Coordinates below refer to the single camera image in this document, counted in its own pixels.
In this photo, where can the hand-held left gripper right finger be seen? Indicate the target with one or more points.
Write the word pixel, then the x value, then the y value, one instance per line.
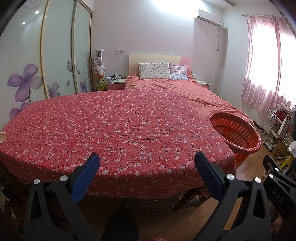
pixel 208 173

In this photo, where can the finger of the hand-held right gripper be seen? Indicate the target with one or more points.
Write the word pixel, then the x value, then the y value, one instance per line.
pixel 270 165

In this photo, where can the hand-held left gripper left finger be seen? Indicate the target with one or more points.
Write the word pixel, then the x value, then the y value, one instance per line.
pixel 86 176

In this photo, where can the orange plastic laundry basket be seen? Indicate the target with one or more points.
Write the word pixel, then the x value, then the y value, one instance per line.
pixel 240 148

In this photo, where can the person's right hand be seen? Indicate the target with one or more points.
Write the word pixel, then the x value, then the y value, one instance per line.
pixel 275 220

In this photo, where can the brown cardboard box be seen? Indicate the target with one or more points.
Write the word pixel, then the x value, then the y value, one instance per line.
pixel 278 150

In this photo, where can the yellow plastic basin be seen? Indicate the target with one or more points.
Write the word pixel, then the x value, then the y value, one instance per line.
pixel 288 164

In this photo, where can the white shelf cart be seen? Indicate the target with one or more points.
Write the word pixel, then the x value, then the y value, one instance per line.
pixel 272 139

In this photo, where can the red floral tablecloth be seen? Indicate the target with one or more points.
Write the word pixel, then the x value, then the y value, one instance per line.
pixel 115 129

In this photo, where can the person's leg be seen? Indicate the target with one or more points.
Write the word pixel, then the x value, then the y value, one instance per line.
pixel 122 227

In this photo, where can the pink curtain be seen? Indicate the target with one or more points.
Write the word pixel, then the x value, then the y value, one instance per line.
pixel 289 97
pixel 256 69

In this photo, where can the dark cabinet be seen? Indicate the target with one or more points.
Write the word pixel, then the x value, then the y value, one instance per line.
pixel 9 204

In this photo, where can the bed with pink duvet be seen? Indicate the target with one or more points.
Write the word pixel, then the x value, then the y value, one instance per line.
pixel 185 90

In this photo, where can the pink nightstand with book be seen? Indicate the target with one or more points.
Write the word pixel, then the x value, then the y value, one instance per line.
pixel 204 83

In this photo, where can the yellow green plush toy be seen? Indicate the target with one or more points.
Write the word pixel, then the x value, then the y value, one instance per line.
pixel 101 84

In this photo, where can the small beige object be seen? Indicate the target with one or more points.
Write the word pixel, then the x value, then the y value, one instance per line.
pixel 2 137

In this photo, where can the pink nightstand with mugs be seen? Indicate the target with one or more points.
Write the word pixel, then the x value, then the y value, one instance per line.
pixel 115 86

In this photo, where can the pink striped pillow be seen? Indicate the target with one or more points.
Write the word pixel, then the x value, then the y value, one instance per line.
pixel 179 71

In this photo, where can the clear tube of plush toys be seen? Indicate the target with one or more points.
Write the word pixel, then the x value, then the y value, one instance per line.
pixel 99 64

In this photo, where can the white floral pillow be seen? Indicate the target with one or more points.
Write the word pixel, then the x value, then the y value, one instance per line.
pixel 153 70

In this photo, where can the beige and pink bed headboard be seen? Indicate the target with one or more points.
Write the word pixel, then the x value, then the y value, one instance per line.
pixel 152 58

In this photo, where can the flower print sliding wardrobe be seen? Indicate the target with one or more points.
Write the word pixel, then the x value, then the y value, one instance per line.
pixel 57 46

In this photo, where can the air conditioner pipe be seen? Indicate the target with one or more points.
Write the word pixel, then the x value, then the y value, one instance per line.
pixel 218 39

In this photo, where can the curtain rod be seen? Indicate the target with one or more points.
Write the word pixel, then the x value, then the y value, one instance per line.
pixel 261 15

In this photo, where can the white air conditioner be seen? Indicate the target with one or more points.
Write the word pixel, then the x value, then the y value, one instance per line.
pixel 208 18

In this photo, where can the white tube frame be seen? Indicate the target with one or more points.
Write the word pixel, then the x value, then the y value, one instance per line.
pixel 288 139

